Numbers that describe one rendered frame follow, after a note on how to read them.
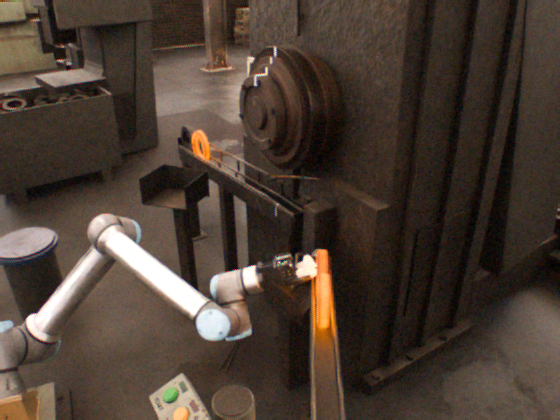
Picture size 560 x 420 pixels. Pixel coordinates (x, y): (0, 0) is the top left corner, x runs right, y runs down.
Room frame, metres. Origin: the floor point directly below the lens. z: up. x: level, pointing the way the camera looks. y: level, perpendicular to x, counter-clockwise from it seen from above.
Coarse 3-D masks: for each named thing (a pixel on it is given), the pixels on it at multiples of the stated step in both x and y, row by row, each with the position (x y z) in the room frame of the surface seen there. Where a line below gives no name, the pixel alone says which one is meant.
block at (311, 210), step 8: (304, 208) 1.52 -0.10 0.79; (312, 208) 1.50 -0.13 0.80; (320, 208) 1.50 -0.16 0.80; (328, 208) 1.50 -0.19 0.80; (304, 216) 1.52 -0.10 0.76; (312, 216) 1.47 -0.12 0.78; (320, 216) 1.48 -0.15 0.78; (328, 216) 1.50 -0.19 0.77; (304, 224) 1.52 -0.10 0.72; (312, 224) 1.47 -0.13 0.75; (320, 224) 1.48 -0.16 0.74; (328, 224) 1.50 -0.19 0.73; (304, 232) 1.52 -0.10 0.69; (312, 232) 1.47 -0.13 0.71; (320, 232) 1.48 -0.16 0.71; (328, 232) 1.50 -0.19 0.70; (304, 240) 1.52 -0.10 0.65; (312, 240) 1.47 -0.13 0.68; (320, 240) 1.48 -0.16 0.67; (328, 240) 1.50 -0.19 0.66; (304, 248) 1.51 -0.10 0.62; (312, 248) 1.47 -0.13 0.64; (320, 248) 1.48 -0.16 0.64; (328, 248) 1.50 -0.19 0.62
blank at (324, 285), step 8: (320, 280) 1.05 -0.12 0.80; (328, 280) 1.05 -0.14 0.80; (320, 288) 1.03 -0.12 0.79; (328, 288) 1.03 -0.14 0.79; (320, 296) 1.01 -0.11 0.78; (328, 296) 1.01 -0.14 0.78; (320, 304) 0.99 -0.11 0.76; (328, 304) 0.99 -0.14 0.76; (320, 312) 0.99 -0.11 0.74; (328, 312) 0.98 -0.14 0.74; (320, 320) 0.98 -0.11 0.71; (328, 320) 0.98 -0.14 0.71
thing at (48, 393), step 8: (48, 384) 1.26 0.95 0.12; (40, 392) 1.22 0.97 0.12; (48, 392) 1.22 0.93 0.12; (56, 392) 1.25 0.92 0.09; (48, 400) 1.18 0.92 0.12; (56, 400) 1.20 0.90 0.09; (40, 408) 1.14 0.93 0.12; (48, 408) 1.14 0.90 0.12; (56, 408) 1.16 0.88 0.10; (40, 416) 1.10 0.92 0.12; (48, 416) 1.10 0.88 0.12; (56, 416) 1.12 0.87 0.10
